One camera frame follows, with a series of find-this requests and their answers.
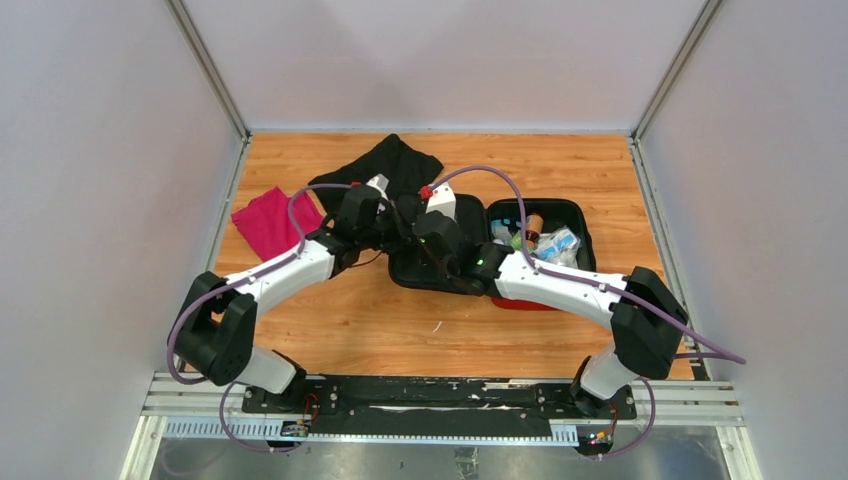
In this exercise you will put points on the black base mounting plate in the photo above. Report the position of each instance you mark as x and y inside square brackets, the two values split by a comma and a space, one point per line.
[436, 406]

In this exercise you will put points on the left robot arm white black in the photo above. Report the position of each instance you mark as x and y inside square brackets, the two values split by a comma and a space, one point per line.
[214, 332]

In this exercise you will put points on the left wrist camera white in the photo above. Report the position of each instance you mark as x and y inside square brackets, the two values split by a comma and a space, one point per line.
[372, 189]

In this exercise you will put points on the clear bag blue items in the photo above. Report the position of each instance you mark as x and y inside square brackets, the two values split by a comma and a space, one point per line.
[559, 248]

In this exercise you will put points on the pink cloth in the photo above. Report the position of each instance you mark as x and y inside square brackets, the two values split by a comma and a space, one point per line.
[265, 225]

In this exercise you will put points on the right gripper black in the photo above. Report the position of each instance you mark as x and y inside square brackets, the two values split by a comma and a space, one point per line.
[446, 216]

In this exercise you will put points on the black cloth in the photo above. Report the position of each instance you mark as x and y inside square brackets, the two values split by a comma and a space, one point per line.
[405, 168]

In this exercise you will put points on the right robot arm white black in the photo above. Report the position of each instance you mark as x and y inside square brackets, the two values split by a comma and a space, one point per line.
[645, 319]

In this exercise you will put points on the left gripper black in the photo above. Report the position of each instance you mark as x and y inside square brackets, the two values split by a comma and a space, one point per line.
[388, 211]

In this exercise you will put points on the aluminium frame rail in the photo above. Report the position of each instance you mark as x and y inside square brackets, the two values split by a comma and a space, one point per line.
[204, 410]

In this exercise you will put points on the brown bottle orange cap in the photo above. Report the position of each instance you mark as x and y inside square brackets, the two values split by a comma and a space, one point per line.
[533, 228]

